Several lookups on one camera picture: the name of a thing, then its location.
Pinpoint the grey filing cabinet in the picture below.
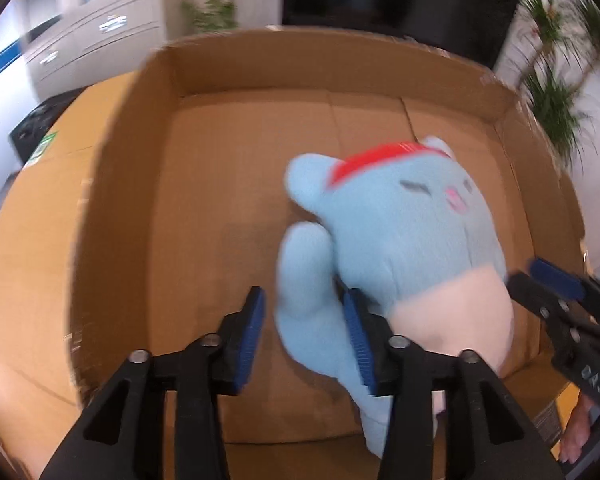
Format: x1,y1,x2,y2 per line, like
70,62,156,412
14,0,166,101

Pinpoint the light blue plush toy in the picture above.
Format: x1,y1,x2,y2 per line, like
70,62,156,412
275,136,514,455

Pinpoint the green potted plant right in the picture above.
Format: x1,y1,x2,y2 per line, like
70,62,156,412
516,0,600,168

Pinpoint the person's right hand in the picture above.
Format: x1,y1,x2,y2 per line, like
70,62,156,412
558,393,594,464

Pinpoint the black chair behind table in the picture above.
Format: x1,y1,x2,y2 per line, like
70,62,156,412
9,87,85,164

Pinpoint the green plant behind table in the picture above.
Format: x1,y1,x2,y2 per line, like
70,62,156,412
181,0,238,34

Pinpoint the green sticker on table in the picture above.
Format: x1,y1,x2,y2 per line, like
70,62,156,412
24,131,57,168

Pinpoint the brown cardboard box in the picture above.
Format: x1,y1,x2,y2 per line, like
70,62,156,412
69,28,584,479

